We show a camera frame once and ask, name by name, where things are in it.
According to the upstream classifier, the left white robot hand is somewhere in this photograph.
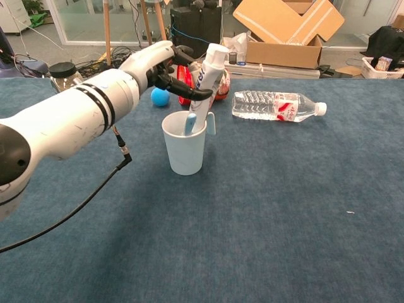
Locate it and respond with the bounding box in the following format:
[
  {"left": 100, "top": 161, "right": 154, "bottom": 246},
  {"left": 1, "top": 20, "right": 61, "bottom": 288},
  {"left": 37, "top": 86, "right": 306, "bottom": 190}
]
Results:
[{"left": 119, "top": 40, "right": 214, "bottom": 102}]

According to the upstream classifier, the white toothpaste tube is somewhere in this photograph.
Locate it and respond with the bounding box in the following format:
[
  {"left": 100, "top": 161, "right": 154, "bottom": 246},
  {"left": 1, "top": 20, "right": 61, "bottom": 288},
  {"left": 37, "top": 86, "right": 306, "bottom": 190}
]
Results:
[{"left": 188, "top": 43, "right": 230, "bottom": 133}]

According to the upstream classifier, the light blue toothbrush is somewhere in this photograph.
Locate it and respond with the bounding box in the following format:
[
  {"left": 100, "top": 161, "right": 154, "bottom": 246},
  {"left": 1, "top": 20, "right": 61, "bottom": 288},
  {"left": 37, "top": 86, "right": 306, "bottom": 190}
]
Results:
[{"left": 184, "top": 113, "right": 197, "bottom": 136}]

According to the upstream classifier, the blue ball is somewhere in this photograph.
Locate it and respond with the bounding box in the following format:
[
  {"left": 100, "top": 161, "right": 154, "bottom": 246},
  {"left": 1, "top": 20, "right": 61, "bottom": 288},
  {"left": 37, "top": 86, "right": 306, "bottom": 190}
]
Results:
[{"left": 150, "top": 86, "right": 171, "bottom": 107}]

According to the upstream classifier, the red snack canister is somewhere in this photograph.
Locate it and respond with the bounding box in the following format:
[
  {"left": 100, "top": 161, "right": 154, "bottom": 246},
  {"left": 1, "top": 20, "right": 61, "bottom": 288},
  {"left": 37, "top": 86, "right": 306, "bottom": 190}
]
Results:
[{"left": 176, "top": 64, "right": 231, "bottom": 105}]

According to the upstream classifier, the wooden furniture leg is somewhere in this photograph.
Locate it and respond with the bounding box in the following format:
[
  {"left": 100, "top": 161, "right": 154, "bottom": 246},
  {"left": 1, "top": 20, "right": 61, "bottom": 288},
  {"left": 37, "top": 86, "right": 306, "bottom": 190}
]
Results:
[
  {"left": 102, "top": 0, "right": 113, "bottom": 66},
  {"left": 153, "top": 0, "right": 168, "bottom": 42},
  {"left": 140, "top": 0, "right": 153, "bottom": 47}
]

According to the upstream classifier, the black computer tower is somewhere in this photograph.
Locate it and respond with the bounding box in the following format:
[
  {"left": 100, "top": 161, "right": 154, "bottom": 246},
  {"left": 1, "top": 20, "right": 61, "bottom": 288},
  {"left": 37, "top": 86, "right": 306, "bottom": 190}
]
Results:
[{"left": 170, "top": 6, "right": 222, "bottom": 61}]

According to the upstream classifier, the glass jar black lid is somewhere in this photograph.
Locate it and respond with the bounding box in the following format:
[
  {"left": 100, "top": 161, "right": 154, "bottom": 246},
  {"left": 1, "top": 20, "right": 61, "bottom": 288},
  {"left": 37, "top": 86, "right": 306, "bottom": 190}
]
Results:
[{"left": 49, "top": 62, "right": 85, "bottom": 94}]

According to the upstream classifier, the white plastic bag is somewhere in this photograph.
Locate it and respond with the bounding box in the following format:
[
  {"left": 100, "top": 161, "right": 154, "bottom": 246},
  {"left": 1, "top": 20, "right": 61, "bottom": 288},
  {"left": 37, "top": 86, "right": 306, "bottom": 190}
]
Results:
[{"left": 220, "top": 31, "right": 252, "bottom": 62}]

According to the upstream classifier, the green cloth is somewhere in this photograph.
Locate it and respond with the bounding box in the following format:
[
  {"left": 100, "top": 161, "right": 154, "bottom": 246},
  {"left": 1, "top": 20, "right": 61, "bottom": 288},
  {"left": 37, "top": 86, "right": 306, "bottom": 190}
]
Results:
[{"left": 30, "top": 12, "right": 48, "bottom": 28}]

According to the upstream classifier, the clear plastic water bottle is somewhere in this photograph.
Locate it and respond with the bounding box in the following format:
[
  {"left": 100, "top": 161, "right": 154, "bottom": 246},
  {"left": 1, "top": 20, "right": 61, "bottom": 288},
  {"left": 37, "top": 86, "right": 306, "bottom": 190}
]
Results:
[{"left": 232, "top": 90, "right": 328, "bottom": 123}]

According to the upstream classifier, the large flattened cardboard box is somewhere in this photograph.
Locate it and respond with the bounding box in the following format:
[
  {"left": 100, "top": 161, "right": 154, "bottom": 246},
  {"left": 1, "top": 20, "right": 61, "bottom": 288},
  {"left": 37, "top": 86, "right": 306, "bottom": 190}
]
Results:
[{"left": 232, "top": 0, "right": 345, "bottom": 45}]

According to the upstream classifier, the open cardboard box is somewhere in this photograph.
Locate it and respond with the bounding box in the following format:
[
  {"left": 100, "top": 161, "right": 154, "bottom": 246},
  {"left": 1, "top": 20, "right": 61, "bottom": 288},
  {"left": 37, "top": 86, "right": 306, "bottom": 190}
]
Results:
[{"left": 245, "top": 34, "right": 323, "bottom": 70}]

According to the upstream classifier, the long aluminium profile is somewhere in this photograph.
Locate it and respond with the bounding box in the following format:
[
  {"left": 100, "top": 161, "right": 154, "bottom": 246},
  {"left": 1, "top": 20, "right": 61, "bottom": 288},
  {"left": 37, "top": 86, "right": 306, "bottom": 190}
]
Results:
[{"left": 225, "top": 61, "right": 321, "bottom": 80}]

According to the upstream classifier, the white cabinet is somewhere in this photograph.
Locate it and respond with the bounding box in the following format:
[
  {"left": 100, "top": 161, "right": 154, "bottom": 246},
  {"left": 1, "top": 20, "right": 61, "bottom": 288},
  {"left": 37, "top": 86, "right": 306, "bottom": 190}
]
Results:
[{"left": 0, "top": 0, "right": 32, "bottom": 34}]

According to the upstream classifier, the blue carpet table cover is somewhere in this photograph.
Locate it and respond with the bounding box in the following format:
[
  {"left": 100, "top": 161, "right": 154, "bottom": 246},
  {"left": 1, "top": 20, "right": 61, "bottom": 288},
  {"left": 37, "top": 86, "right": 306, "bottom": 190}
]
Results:
[{"left": 0, "top": 77, "right": 404, "bottom": 303}]

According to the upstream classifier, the small cardboard piece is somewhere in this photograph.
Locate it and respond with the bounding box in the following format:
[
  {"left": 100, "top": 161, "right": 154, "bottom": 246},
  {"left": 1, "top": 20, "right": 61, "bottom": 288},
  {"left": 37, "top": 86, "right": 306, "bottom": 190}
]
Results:
[{"left": 335, "top": 66, "right": 364, "bottom": 78}]

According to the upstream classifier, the white plastic basket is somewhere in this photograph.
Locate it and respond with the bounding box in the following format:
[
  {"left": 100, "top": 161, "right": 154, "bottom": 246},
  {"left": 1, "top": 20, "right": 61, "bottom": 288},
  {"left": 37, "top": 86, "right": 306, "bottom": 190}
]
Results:
[{"left": 360, "top": 56, "right": 404, "bottom": 80}]

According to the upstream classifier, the small printed carton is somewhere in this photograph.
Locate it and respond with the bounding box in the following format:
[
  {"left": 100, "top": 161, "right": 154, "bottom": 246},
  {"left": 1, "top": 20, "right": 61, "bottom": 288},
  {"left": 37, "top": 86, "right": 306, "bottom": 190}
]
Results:
[{"left": 374, "top": 56, "right": 393, "bottom": 72}]

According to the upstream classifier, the black cloth cover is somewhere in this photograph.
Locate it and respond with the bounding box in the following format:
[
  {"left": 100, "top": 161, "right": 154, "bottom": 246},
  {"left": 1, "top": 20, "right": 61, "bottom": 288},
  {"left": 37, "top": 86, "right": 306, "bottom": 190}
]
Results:
[{"left": 367, "top": 25, "right": 404, "bottom": 64}]

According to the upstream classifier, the blue cable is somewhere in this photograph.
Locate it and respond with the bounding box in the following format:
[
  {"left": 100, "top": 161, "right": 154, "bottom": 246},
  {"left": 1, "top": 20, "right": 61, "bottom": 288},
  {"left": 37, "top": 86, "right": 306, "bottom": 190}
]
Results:
[{"left": 172, "top": 23, "right": 222, "bottom": 47}]

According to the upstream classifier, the black cable bundle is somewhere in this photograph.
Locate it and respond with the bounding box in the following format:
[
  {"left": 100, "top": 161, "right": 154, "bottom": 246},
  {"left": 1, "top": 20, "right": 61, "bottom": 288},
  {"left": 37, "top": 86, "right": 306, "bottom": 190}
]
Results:
[{"left": 75, "top": 45, "right": 149, "bottom": 76}]

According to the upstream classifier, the pale blue handled cup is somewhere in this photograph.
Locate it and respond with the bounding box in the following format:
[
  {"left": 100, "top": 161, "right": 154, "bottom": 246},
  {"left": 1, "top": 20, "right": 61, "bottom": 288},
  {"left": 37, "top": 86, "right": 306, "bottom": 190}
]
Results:
[{"left": 161, "top": 110, "right": 218, "bottom": 176}]

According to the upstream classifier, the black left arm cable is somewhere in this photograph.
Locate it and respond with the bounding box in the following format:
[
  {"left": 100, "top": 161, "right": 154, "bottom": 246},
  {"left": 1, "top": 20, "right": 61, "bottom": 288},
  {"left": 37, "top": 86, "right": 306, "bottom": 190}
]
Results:
[{"left": 0, "top": 125, "right": 133, "bottom": 253}]

